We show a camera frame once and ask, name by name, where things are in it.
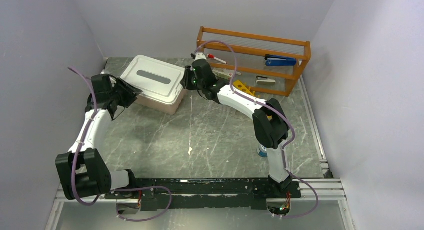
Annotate orange wooden shelf rack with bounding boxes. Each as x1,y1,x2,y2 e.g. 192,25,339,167
196,26,312,97

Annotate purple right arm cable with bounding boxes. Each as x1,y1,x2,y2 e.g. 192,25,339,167
194,40,320,220

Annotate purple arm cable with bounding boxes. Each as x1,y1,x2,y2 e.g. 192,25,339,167
67,66,173,223
194,40,320,220

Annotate blue stapler on shelf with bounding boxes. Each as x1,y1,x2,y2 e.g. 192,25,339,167
264,54,297,66

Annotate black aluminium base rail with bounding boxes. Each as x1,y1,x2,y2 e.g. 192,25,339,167
54,177,347,212

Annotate red white marker pen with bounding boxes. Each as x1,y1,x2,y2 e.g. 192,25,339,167
207,54,228,64

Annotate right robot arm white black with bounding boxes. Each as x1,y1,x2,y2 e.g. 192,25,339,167
180,59,293,197

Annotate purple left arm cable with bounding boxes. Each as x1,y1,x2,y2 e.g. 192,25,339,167
67,66,173,223

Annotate white stapler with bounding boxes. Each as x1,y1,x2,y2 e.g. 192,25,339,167
256,75,276,85

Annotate yellow test tube rack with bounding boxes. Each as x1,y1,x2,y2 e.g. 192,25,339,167
232,80,255,97

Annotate white cardboard box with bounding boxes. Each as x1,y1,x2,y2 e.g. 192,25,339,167
212,68,242,80

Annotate white plastic bin lid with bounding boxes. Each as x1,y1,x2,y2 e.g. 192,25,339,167
120,55,185,106

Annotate blue white round jar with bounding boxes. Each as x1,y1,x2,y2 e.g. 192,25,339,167
257,144,268,158

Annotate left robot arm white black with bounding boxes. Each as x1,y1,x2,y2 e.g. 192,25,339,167
55,74,142,200

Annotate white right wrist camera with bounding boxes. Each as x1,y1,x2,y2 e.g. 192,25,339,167
191,52,207,60

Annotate pink plastic bin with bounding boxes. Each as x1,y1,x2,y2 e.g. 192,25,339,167
135,89,188,115

